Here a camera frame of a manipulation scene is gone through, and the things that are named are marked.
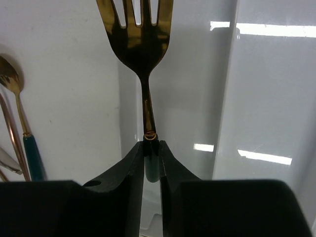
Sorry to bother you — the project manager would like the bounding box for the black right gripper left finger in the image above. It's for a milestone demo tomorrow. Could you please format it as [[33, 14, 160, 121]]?
[[0, 142, 143, 237]]

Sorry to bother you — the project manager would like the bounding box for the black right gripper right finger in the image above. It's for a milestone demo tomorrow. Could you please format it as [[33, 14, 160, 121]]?
[[159, 141, 312, 237]]

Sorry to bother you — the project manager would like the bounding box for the rose gold fork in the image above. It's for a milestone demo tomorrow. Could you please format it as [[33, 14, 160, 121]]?
[[0, 95, 31, 182]]

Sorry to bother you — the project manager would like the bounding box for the gold spoon green handle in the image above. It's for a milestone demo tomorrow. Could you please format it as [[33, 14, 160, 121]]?
[[0, 57, 46, 182]]

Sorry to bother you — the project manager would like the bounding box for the gold fork green handle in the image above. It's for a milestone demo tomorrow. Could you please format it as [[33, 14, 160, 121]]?
[[97, 0, 173, 183]]

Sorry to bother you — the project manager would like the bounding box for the white three-slot cutlery tray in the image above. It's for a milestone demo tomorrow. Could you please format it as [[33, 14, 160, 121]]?
[[118, 0, 316, 237]]

